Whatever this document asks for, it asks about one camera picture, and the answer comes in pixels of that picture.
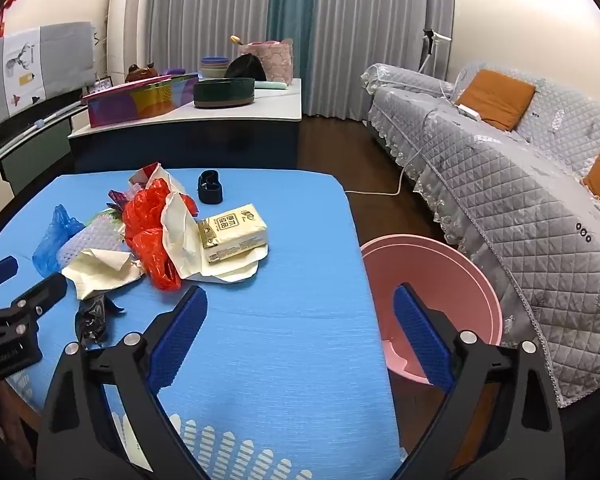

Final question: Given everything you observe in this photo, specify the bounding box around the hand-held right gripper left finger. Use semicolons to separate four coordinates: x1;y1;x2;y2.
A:
35;285;211;480

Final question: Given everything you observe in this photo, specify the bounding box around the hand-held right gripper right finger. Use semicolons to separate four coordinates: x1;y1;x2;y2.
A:
392;282;567;480

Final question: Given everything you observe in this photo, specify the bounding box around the blue plastic bag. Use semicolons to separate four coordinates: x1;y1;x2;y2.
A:
32;205;86;277

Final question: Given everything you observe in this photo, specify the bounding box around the black plastic wrapper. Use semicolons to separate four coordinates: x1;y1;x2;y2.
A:
75;292;126;348

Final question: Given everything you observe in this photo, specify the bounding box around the cream paper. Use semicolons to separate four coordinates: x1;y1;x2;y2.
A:
61;247;146;301

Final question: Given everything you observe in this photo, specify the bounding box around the pink plastic basin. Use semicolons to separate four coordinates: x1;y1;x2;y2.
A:
360;234;503;386

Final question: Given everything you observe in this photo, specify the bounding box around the white foam net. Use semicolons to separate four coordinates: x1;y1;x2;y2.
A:
60;212;126;271

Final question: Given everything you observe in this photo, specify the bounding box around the large cream paper bag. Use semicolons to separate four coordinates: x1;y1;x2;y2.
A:
160;175;271;283

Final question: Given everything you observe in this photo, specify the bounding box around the yellow tissue pack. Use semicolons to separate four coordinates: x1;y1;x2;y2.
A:
196;203;270;265

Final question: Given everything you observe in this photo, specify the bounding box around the red plastic bag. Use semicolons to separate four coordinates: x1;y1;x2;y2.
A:
122;177;198;291

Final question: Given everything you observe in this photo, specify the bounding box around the black shoe-shaped object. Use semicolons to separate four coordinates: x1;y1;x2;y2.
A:
197;170;224;206

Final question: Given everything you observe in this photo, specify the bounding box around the blue printed tablecloth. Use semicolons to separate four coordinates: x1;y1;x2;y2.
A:
0;167;408;480

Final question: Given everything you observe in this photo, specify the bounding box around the television cabinet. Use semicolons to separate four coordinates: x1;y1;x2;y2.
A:
0;87;101;211

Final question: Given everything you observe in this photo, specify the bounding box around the white pole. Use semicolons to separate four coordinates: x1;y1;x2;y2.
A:
0;100;83;171

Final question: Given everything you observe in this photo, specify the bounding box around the grey quilted sofa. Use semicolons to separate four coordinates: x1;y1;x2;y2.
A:
360;62;600;408

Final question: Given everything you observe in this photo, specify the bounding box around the colourful tin box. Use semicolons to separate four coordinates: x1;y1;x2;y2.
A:
81;72;199;128

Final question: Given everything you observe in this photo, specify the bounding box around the white-topped coffee table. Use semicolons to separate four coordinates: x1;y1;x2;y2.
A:
67;78;303;173

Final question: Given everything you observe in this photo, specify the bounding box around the grey covered television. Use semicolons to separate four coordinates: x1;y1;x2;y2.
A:
0;21;98;133

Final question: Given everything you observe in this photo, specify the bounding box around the brown teapot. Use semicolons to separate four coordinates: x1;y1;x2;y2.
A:
125;61;158;83

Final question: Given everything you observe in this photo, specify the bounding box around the dark green round container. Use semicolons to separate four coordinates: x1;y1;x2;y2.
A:
193;77;256;110

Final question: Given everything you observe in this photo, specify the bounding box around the stack of coloured bowls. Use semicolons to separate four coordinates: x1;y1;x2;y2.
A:
200;56;231;81

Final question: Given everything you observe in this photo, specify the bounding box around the black hat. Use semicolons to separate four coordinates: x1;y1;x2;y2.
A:
224;54;267;82

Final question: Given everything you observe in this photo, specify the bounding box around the white standing air conditioner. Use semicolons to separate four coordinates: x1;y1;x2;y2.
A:
107;0;148;81

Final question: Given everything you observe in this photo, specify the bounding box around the pink quilted basket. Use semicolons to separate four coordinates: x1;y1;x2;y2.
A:
238;37;294;83

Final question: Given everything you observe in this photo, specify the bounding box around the white floor lamp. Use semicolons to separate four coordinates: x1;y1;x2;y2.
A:
420;27;453;81

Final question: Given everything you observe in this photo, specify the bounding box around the grey curtain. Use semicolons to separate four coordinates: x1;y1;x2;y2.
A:
145;0;276;73
305;0;456;121

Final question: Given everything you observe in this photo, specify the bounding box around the teal curtain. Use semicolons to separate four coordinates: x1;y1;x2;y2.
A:
267;0;316;81

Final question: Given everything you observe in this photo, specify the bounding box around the white cable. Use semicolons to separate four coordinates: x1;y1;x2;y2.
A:
342;85;461;196

